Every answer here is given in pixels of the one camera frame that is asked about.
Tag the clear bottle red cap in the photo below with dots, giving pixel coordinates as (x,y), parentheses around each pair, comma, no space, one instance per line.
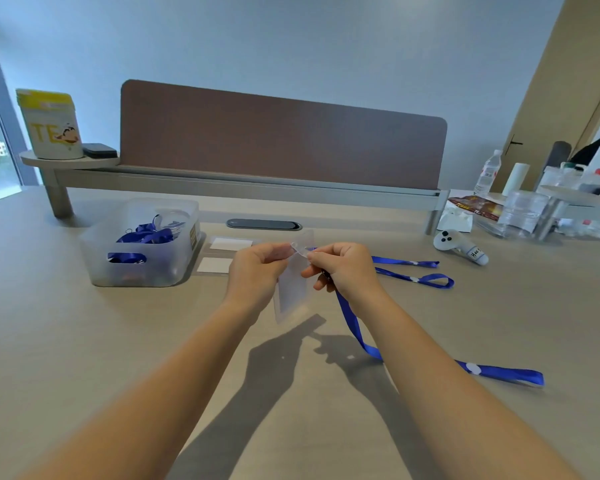
(594,183)

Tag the person's right hand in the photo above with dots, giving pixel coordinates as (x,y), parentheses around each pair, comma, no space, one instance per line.
(350,269)

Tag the row of small bottles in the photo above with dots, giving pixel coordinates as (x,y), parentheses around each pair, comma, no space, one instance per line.
(587,228)

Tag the small black case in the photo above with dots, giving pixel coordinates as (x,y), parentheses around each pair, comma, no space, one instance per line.
(100,150)

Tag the clear water bottle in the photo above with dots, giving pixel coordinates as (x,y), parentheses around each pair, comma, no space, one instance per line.
(487,177)

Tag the brown snack packet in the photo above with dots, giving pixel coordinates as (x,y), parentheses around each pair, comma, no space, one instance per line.
(480,208)

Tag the person's left hand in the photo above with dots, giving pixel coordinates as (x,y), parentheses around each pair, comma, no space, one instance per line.
(255,279)

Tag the grey mesh office chair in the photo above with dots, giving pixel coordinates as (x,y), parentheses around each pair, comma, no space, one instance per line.
(554,159)

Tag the light wooden door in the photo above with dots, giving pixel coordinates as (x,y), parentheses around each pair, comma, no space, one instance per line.
(554,94)

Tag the grey desk shelf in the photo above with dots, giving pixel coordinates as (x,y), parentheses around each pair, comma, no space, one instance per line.
(230,187)
(579,197)

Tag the clear plastic card holder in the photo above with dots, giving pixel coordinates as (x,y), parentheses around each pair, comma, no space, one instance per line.
(305,239)
(198,274)
(255,243)

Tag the white paper roll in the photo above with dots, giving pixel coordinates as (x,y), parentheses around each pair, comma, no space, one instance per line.
(516,179)

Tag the clear plastic storage bin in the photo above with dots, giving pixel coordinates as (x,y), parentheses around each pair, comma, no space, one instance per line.
(95,274)

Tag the white handheld controller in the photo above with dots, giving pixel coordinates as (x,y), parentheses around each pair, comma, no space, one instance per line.
(447,239)

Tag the yellow lid wipes canister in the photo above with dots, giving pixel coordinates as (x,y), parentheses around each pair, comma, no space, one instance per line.
(50,129)

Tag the clear bottle green cap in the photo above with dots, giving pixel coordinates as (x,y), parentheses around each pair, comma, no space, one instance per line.
(568,175)

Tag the person's right forearm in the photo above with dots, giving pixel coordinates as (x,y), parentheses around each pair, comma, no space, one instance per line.
(455,394)

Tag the clear round jar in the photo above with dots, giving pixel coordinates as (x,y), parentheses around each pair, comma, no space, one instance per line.
(172,219)

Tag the clear plastic container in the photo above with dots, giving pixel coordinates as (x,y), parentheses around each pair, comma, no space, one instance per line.
(522,214)

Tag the person's left forearm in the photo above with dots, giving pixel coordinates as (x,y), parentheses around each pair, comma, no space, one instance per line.
(145,409)

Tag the brown desk divider panel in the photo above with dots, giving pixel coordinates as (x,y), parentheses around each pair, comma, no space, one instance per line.
(280,139)

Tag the small white tissue box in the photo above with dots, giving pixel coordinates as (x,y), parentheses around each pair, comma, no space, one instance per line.
(454,222)

